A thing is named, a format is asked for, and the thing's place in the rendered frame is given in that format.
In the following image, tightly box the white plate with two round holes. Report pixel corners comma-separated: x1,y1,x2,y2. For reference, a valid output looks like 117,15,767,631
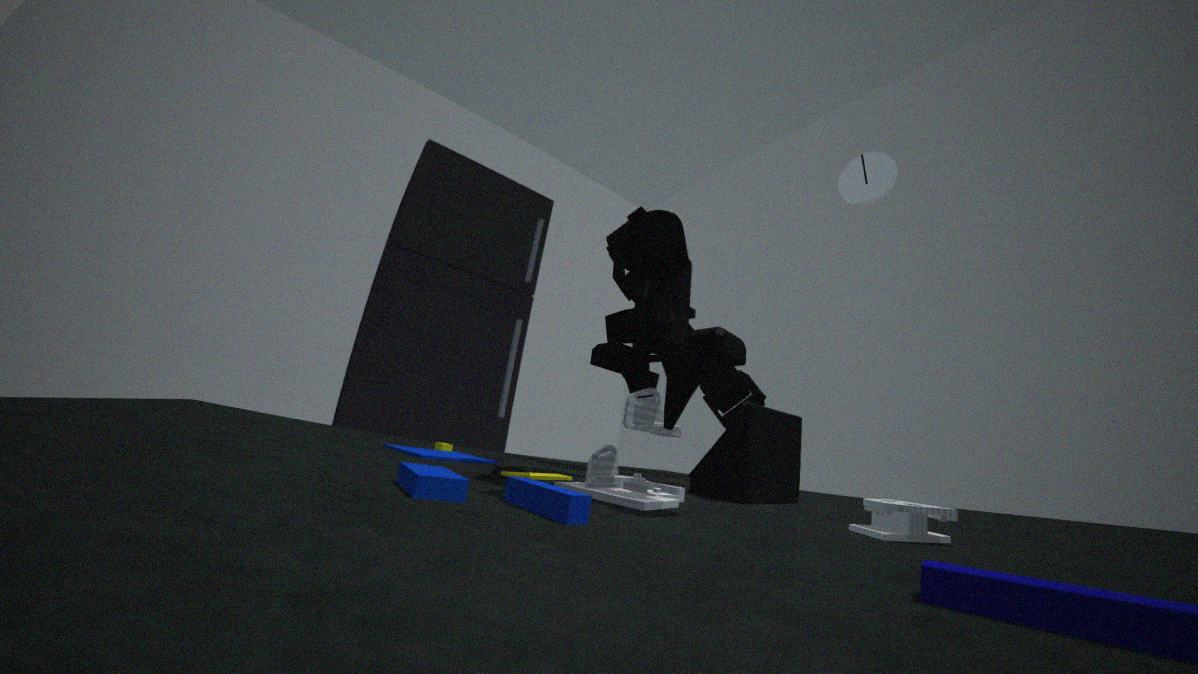
863,498,958,523

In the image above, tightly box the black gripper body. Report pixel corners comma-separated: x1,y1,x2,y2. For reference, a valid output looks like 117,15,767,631
589,289,746,374

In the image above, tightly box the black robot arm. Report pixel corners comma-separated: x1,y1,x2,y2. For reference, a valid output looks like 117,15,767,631
605,206,766,429

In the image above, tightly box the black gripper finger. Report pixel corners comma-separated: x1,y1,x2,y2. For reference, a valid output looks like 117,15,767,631
612,363,660,394
662,359,712,429

